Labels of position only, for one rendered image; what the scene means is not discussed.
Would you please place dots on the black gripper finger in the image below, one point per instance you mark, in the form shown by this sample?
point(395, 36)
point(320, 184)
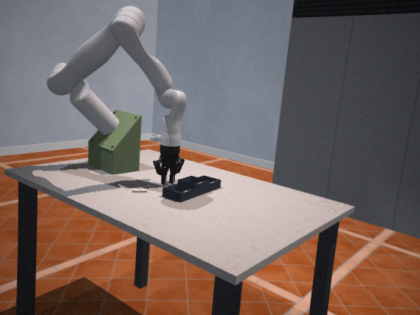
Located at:
point(161, 170)
point(174, 171)

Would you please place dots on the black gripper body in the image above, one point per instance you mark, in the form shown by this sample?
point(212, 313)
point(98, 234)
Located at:
point(165, 151)

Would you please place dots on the dark grey rack of three labelled bins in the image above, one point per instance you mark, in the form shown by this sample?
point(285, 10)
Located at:
point(195, 186)

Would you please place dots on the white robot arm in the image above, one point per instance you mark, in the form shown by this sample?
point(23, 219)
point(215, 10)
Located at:
point(126, 28)

